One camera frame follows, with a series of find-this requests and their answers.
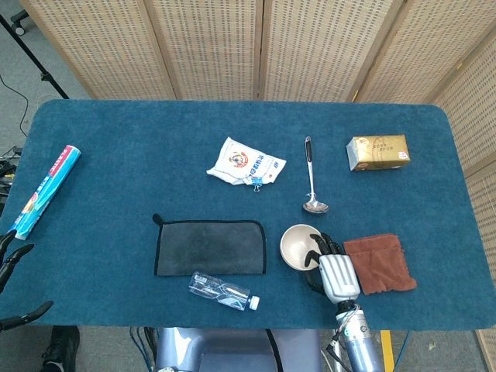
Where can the black shoe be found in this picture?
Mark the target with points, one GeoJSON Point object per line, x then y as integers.
{"type": "Point", "coordinates": [60, 348]}

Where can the blue plastic wrap box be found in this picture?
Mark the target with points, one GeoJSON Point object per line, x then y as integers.
{"type": "Point", "coordinates": [46, 191]}

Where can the gold tissue box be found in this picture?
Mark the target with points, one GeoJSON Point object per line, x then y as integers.
{"type": "Point", "coordinates": [381, 153]}

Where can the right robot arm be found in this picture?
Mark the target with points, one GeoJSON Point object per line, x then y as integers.
{"type": "Point", "coordinates": [358, 348]}

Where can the black caster wheel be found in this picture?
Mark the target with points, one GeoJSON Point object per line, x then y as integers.
{"type": "Point", "coordinates": [20, 21]}

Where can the clear plastic water bottle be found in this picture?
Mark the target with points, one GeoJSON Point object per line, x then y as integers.
{"type": "Point", "coordinates": [221, 290]}

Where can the cream plastic bowl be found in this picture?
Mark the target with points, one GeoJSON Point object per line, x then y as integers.
{"type": "Point", "coordinates": [296, 244]}
{"type": "Point", "coordinates": [296, 268]}

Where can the grey microfibre towel black trim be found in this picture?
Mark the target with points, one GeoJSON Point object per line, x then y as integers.
{"type": "Point", "coordinates": [211, 248]}

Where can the brown cloth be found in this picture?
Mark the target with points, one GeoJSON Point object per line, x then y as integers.
{"type": "Point", "coordinates": [377, 263]}

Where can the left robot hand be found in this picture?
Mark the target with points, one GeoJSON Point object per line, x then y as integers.
{"type": "Point", "coordinates": [11, 257]}

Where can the blue binder clip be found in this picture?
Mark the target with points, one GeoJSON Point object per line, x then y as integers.
{"type": "Point", "coordinates": [255, 182]}

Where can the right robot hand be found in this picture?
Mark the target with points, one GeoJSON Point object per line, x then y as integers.
{"type": "Point", "coordinates": [339, 275]}

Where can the yellow table leg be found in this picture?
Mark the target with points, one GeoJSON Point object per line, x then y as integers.
{"type": "Point", "coordinates": [387, 352]}

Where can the woven wicker screen panel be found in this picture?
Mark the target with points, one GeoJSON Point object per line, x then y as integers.
{"type": "Point", "coordinates": [472, 108]}
{"type": "Point", "coordinates": [426, 50]}
{"type": "Point", "coordinates": [209, 46]}
{"type": "Point", "coordinates": [321, 46]}
{"type": "Point", "coordinates": [100, 46]}
{"type": "Point", "coordinates": [484, 252]}

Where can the blue plush table cloth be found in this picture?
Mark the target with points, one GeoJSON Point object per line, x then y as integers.
{"type": "Point", "coordinates": [155, 155]}

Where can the black stand pole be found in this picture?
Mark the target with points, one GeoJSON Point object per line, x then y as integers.
{"type": "Point", "coordinates": [35, 64]}

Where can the white printed plastic bag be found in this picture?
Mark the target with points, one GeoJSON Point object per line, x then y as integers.
{"type": "Point", "coordinates": [240, 159]}

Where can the grey-blue robot torso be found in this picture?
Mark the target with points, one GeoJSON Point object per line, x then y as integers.
{"type": "Point", "coordinates": [232, 350]}

